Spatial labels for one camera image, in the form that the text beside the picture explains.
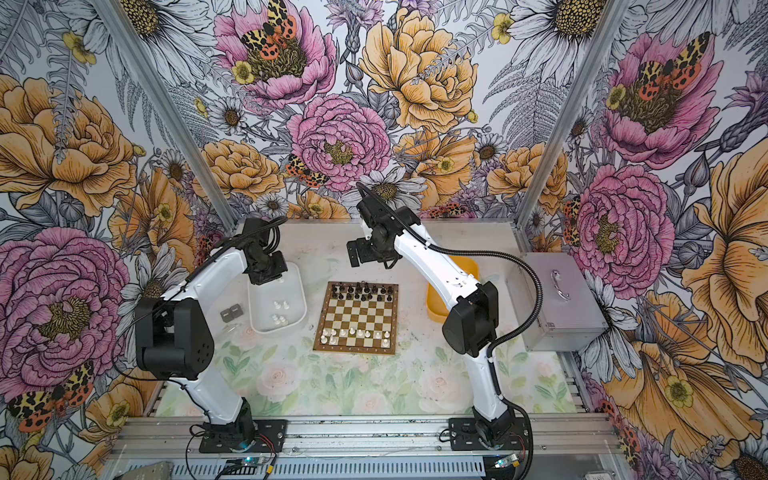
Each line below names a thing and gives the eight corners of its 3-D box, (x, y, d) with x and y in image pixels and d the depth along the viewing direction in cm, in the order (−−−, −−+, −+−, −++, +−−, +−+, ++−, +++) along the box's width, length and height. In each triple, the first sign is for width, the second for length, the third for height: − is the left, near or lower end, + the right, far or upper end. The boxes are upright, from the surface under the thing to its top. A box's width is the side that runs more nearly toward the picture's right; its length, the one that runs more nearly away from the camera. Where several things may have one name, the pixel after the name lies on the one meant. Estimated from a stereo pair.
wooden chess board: (315, 353, 90) (313, 349, 88) (326, 286, 105) (325, 281, 103) (398, 353, 90) (399, 349, 88) (398, 286, 105) (398, 281, 103)
